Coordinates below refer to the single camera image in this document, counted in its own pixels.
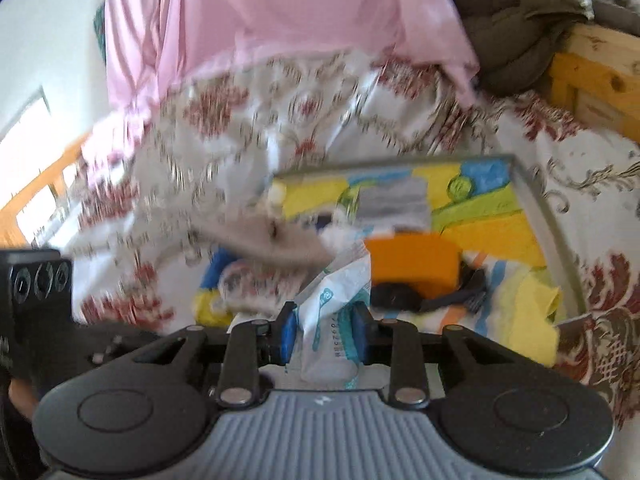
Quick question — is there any person's left hand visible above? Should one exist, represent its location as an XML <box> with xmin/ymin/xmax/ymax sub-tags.
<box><xmin>9</xmin><ymin>377</ymin><xmax>42</xmax><ymax>418</ymax></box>

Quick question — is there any pink bed sheet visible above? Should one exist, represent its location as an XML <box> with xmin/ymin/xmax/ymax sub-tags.
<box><xmin>102</xmin><ymin>0</ymin><xmax>481</xmax><ymax>126</ymax></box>

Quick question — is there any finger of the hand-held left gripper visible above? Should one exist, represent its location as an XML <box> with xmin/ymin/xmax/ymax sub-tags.
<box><xmin>74</xmin><ymin>321</ymin><xmax>166</xmax><ymax>376</ymax></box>

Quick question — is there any beige sock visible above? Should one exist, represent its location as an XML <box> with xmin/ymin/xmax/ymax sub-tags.
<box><xmin>187</xmin><ymin>212</ymin><xmax>333</xmax><ymax>268</ymax></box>

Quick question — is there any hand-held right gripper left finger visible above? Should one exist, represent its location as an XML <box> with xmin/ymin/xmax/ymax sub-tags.
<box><xmin>127</xmin><ymin>302</ymin><xmax>299</xmax><ymax>407</ymax></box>

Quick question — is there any window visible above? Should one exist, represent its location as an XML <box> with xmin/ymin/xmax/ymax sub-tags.
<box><xmin>0</xmin><ymin>87</ymin><xmax>51</xmax><ymax>161</ymax></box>

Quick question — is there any floral satin bedspread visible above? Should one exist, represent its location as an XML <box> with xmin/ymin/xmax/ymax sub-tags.
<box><xmin>70</xmin><ymin>55</ymin><xmax>640</xmax><ymax>431</ymax></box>

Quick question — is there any brown quilted jacket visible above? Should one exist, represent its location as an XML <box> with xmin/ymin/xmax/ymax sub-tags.
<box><xmin>442</xmin><ymin>0</ymin><xmax>640</xmax><ymax>96</ymax></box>

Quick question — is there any black sock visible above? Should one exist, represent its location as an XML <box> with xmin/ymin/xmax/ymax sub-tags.
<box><xmin>371</xmin><ymin>266</ymin><xmax>490</xmax><ymax>313</ymax></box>

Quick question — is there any white plastic packet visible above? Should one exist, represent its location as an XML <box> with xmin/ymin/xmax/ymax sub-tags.
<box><xmin>292</xmin><ymin>252</ymin><xmax>373</xmax><ymax>393</ymax></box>

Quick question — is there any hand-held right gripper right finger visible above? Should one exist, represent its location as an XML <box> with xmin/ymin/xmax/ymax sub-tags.
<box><xmin>351</xmin><ymin>304</ymin><xmax>516</xmax><ymax>408</ymax></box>

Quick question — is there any cartoon print storage box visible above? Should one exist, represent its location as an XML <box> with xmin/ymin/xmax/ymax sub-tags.
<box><xmin>195</xmin><ymin>154</ymin><xmax>596</xmax><ymax>366</ymax></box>

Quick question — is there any teal wall poster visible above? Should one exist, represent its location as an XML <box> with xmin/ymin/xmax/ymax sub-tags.
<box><xmin>92</xmin><ymin>0</ymin><xmax>109</xmax><ymax>61</ymax></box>

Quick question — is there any grey sock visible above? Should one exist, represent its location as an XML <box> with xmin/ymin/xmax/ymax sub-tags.
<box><xmin>356</xmin><ymin>176</ymin><xmax>432</xmax><ymax>231</ymax></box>

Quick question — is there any pine wood bed frame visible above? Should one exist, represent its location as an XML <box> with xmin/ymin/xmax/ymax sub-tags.
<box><xmin>547</xmin><ymin>24</ymin><xmax>640</xmax><ymax>136</ymax></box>

